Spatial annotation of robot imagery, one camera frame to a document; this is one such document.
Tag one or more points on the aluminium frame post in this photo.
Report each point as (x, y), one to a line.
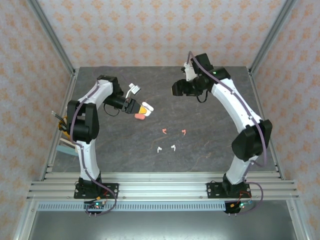
(52, 35)
(271, 35)

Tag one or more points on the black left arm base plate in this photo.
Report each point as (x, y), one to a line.
(112, 190)

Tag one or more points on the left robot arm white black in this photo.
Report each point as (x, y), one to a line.
(87, 160)

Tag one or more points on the silver metallic pen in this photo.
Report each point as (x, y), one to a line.
(57, 116)

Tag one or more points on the white earbud charging case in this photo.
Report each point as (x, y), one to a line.
(149, 108)

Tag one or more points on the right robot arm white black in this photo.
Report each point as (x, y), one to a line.
(232, 105)

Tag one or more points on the pink earbud charging case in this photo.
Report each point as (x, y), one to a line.
(140, 117)

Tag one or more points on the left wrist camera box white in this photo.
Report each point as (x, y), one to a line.
(135, 88)

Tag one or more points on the wooden block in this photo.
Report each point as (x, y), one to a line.
(66, 143)

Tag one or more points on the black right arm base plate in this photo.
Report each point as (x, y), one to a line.
(212, 191)

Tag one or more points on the aluminium table side rail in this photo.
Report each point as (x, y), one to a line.
(72, 78)
(256, 87)

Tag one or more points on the yellow pen holder cup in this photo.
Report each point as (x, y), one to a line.
(61, 126)

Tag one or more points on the grey metal sheet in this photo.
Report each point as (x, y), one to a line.
(160, 225)

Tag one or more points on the aluminium lower frame rail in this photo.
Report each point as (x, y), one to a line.
(25, 220)
(297, 220)

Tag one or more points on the aluminium mounting beam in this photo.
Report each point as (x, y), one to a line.
(162, 185)

